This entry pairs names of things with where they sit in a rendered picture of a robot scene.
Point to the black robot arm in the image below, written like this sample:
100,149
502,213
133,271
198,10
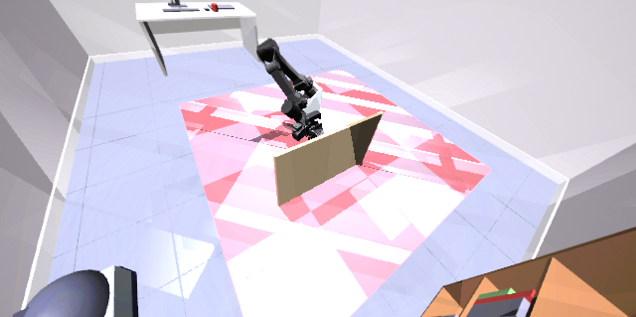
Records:
279,68

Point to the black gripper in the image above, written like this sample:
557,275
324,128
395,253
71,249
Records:
315,128

